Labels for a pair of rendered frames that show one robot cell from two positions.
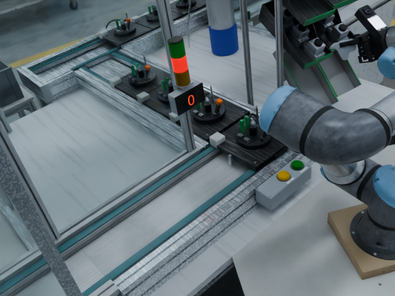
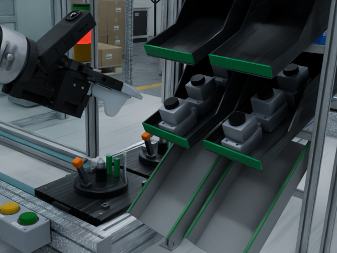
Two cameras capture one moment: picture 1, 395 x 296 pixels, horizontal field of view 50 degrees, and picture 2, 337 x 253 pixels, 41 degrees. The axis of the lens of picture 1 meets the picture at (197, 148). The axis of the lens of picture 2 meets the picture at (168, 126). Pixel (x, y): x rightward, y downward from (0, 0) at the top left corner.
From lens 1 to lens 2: 173 cm
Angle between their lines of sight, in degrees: 64
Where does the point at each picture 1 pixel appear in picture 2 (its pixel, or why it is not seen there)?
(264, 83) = (315, 228)
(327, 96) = (186, 228)
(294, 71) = (197, 158)
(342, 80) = (243, 242)
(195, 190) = (31, 173)
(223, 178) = not seen: hidden behind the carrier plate
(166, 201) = (20, 160)
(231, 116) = not seen: hidden behind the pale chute
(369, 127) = not seen: outside the picture
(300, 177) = (7, 226)
